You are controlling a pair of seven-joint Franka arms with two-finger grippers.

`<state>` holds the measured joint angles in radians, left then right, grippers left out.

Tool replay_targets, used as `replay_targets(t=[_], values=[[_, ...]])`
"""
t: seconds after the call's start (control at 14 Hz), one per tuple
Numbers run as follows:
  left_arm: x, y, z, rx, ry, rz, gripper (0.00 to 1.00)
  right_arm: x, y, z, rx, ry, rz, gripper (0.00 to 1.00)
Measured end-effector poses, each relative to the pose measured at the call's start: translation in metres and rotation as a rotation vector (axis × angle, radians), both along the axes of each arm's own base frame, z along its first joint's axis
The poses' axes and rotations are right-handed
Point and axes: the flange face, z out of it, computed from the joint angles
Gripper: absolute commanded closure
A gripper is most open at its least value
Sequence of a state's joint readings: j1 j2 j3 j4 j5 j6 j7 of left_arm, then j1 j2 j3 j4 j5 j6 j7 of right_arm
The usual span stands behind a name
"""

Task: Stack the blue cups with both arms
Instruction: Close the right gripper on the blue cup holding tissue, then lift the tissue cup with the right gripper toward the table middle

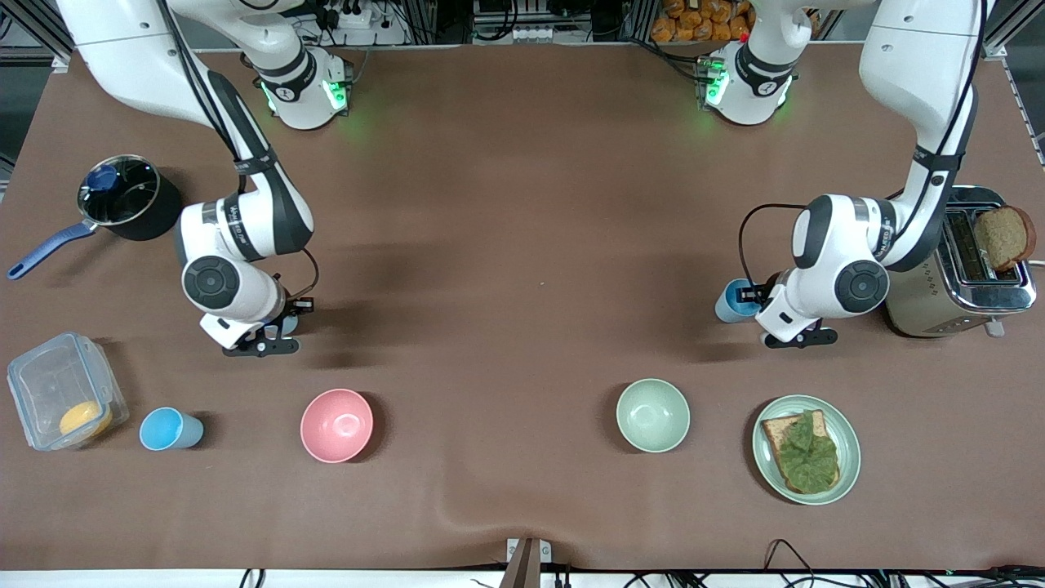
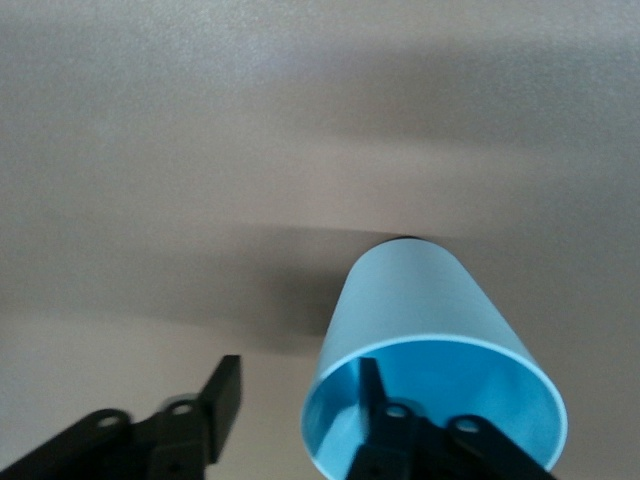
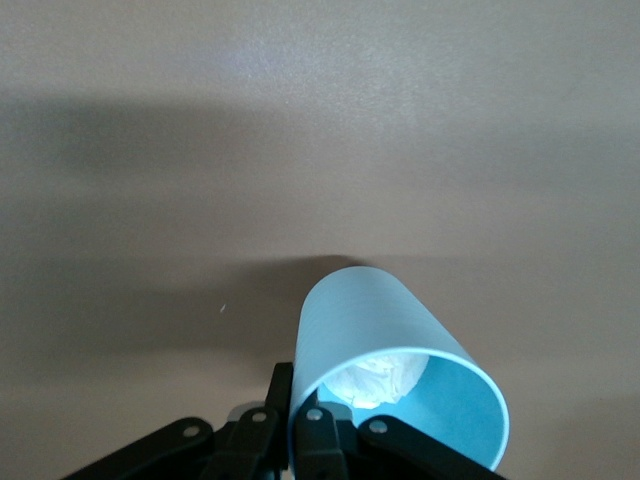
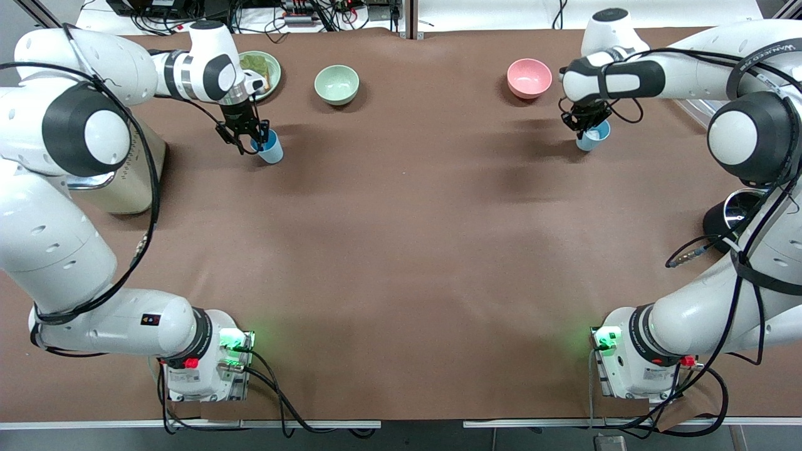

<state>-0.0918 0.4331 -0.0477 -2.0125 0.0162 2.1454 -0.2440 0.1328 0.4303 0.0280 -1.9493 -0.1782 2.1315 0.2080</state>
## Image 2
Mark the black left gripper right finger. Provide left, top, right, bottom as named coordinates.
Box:
left=344, top=357, right=557, bottom=480

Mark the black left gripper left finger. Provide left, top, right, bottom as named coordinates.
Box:
left=0, top=354, right=244, bottom=480

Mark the blue cup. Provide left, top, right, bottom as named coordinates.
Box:
left=299, top=238, right=570, bottom=480

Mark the brown table cover sheet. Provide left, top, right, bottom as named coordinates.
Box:
left=0, top=0, right=640, bottom=480

